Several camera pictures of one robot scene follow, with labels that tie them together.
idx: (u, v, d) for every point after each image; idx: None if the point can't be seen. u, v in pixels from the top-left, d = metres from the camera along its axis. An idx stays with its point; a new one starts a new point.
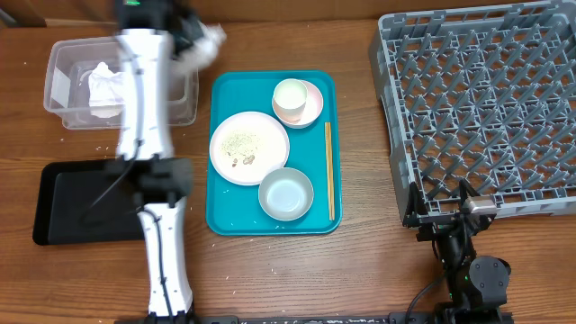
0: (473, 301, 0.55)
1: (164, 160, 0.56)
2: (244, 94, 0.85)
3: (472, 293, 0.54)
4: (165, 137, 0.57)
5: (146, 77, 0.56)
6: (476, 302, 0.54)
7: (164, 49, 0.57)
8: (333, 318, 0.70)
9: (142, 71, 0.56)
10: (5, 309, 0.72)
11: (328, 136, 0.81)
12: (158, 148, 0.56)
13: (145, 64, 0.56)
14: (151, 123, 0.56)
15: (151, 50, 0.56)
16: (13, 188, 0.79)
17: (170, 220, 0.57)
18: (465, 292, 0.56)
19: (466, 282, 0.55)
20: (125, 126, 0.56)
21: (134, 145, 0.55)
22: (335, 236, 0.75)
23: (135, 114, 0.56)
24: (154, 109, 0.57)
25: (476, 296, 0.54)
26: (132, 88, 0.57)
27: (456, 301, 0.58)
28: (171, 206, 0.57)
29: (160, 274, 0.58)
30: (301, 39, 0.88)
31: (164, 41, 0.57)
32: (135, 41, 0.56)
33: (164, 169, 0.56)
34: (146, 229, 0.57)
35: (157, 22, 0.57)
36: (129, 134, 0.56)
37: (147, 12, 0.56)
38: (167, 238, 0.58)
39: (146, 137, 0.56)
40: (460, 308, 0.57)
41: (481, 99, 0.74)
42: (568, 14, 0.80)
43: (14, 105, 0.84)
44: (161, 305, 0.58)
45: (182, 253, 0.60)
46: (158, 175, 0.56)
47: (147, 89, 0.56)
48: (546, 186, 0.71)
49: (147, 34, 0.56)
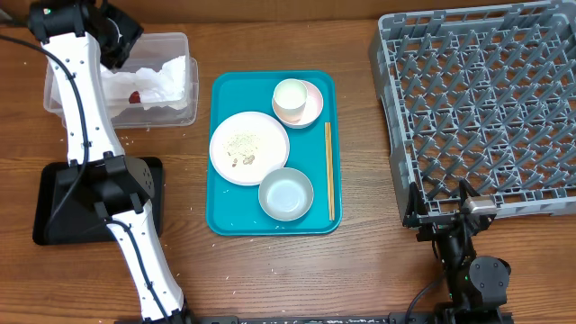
0: (473, 300, 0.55)
1: (116, 157, 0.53)
2: (244, 94, 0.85)
3: (472, 293, 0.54)
4: (112, 135, 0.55)
5: (80, 80, 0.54)
6: (476, 302, 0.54)
7: (92, 48, 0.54)
8: (333, 318, 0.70)
9: (76, 74, 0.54)
10: (5, 309, 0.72)
11: (328, 136, 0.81)
12: (109, 147, 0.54)
13: (76, 67, 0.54)
14: (95, 124, 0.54)
15: (79, 51, 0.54)
16: (13, 188, 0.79)
17: (140, 225, 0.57)
18: (465, 292, 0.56)
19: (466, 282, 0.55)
20: (69, 132, 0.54)
21: (82, 148, 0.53)
22: (335, 236, 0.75)
23: (76, 119, 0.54)
24: (95, 109, 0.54)
25: (476, 296, 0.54)
26: (68, 94, 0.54)
27: (456, 301, 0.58)
28: (139, 211, 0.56)
29: (146, 280, 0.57)
30: (301, 39, 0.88)
31: (91, 41, 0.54)
32: (59, 48, 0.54)
33: (116, 167, 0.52)
34: (119, 239, 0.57)
35: (80, 26, 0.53)
36: (75, 140, 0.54)
37: (65, 18, 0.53)
38: (143, 243, 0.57)
39: (93, 138, 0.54)
40: (460, 308, 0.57)
41: (481, 99, 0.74)
42: (568, 14, 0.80)
43: (14, 105, 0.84)
44: (153, 308, 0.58)
45: (162, 256, 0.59)
46: (113, 175, 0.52)
47: (83, 93, 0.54)
48: (546, 186, 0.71)
49: (71, 37, 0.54)
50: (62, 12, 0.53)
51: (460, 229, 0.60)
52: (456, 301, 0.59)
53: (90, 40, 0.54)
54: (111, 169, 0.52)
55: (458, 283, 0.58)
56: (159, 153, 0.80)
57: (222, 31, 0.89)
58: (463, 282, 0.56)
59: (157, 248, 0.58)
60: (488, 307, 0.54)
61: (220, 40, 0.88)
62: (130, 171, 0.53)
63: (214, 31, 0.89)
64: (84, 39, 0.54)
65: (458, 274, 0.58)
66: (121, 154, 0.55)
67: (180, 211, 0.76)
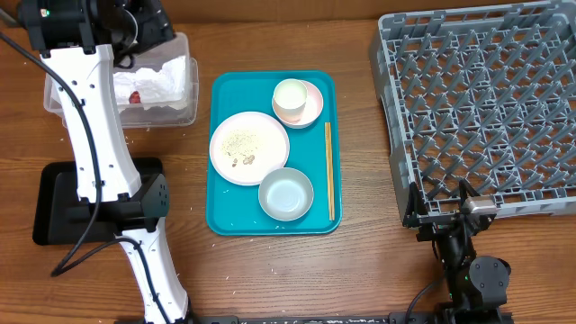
0: (472, 301, 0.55)
1: (132, 200, 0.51)
2: (244, 94, 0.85)
3: (472, 294, 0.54)
4: (127, 170, 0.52)
5: (90, 108, 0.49)
6: (476, 302, 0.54)
7: (102, 67, 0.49)
8: (333, 318, 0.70)
9: (85, 100, 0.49)
10: (5, 309, 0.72)
11: (328, 136, 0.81)
12: (123, 187, 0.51)
13: (85, 92, 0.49)
14: (109, 160, 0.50)
15: (89, 74, 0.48)
16: (13, 188, 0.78)
17: (151, 243, 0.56)
18: (465, 292, 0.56)
19: (466, 282, 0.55)
20: (79, 166, 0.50)
21: (94, 187, 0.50)
22: (335, 236, 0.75)
23: (87, 152, 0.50)
24: (108, 142, 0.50)
25: (476, 297, 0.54)
26: (76, 121, 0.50)
27: (456, 301, 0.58)
28: (150, 232, 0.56)
29: (152, 291, 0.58)
30: (301, 39, 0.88)
31: (102, 58, 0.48)
32: (64, 66, 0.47)
33: (131, 211, 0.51)
34: (128, 252, 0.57)
35: (87, 35, 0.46)
36: (85, 175, 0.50)
37: (69, 22, 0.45)
38: (152, 258, 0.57)
39: (105, 176, 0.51)
40: (460, 308, 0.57)
41: (481, 99, 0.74)
42: (568, 14, 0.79)
43: (15, 105, 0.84)
44: (158, 315, 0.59)
45: (170, 266, 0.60)
46: (129, 214, 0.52)
47: (93, 121, 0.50)
48: (546, 186, 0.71)
49: (79, 54, 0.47)
50: (64, 13, 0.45)
51: (460, 229, 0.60)
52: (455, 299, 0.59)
53: (101, 55, 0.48)
54: (126, 211, 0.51)
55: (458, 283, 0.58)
56: (159, 153, 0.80)
57: (222, 30, 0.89)
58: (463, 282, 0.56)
59: (165, 262, 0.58)
60: (488, 308, 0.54)
61: (220, 40, 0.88)
62: (145, 212, 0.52)
63: (214, 31, 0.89)
64: (94, 56, 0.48)
65: (459, 274, 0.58)
66: (138, 193, 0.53)
67: (180, 211, 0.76)
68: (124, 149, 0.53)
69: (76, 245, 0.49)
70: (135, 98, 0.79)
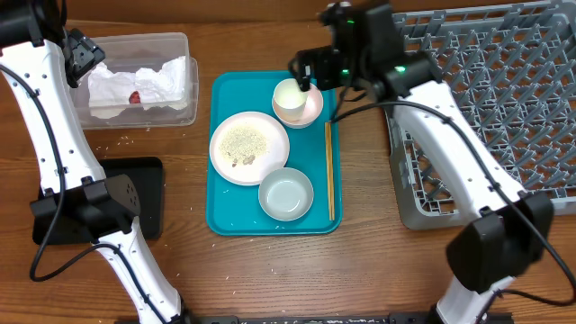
0: (381, 27, 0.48)
1: (94, 183, 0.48)
2: (244, 94, 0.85)
3: (384, 40, 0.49)
4: (88, 157, 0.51)
5: (44, 97, 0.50)
6: (415, 78, 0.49)
7: (52, 58, 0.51)
8: (333, 318, 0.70)
9: (40, 90, 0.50)
10: (5, 309, 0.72)
11: (328, 136, 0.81)
12: (86, 171, 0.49)
13: (38, 83, 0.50)
14: (69, 147, 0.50)
15: (40, 65, 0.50)
16: (13, 188, 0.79)
17: (131, 244, 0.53)
18: (374, 34, 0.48)
19: (386, 48, 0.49)
20: (40, 158, 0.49)
21: (57, 175, 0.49)
22: (334, 236, 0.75)
23: (47, 142, 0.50)
24: (65, 128, 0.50)
25: (390, 42, 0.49)
26: (33, 114, 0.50)
27: (384, 76, 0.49)
28: (126, 231, 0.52)
29: (141, 293, 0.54)
30: (302, 39, 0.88)
31: (50, 50, 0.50)
32: (16, 62, 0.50)
33: (98, 194, 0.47)
34: (111, 259, 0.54)
35: (36, 31, 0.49)
36: (48, 166, 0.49)
37: (17, 22, 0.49)
38: (135, 262, 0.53)
39: (67, 162, 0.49)
40: (396, 78, 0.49)
41: (481, 99, 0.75)
42: (568, 14, 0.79)
43: (15, 105, 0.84)
44: (152, 318, 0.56)
45: (155, 265, 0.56)
46: (95, 201, 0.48)
47: (49, 111, 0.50)
48: (546, 186, 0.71)
49: (28, 48, 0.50)
50: (13, 17, 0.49)
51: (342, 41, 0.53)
52: (379, 74, 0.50)
53: (50, 49, 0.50)
54: (91, 195, 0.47)
55: (371, 58, 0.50)
56: (159, 153, 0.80)
57: (222, 31, 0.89)
58: (351, 38, 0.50)
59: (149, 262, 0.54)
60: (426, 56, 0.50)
61: (220, 40, 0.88)
62: (112, 195, 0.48)
63: (214, 31, 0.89)
64: (42, 49, 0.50)
65: (360, 48, 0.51)
66: (102, 178, 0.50)
67: (180, 211, 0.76)
68: (85, 139, 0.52)
69: (41, 246, 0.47)
70: (135, 98, 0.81)
